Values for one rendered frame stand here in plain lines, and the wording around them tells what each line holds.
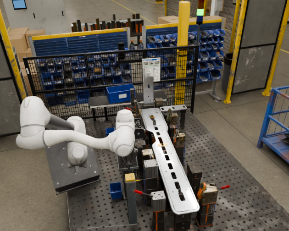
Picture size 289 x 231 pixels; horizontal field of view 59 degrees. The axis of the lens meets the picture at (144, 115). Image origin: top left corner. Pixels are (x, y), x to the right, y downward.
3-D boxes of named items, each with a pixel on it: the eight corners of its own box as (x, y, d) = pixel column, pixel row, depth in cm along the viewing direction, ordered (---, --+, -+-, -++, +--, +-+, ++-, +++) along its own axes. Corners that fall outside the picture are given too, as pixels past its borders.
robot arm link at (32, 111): (71, 145, 221) (69, 120, 226) (89, 142, 219) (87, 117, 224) (13, 129, 147) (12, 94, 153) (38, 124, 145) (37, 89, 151)
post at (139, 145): (143, 182, 225) (142, 146, 204) (138, 183, 224) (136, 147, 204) (142, 178, 229) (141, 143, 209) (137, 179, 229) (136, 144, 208)
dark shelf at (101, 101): (168, 100, 292) (168, 98, 291) (88, 108, 280) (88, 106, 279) (163, 92, 311) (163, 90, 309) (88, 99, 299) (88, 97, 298)
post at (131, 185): (138, 224, 189) (136, 182, 166) (128, 226, 188) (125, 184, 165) (137, 216, 196) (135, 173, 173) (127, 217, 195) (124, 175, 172)
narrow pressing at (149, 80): (153, 104, 285) (153, 76, 267) (143, 106, 283) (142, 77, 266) (153, 104, 285) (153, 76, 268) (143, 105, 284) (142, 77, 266)
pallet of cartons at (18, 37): (52, 82, 596) (42, 36, 542) (15, 86, 579) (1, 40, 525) (54, 65, 695) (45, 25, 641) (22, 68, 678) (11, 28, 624)
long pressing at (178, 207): (205, 210, 164) (205, 209, 164) (171, 216, 161) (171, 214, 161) (159, 107, 281) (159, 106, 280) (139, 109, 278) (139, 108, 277)
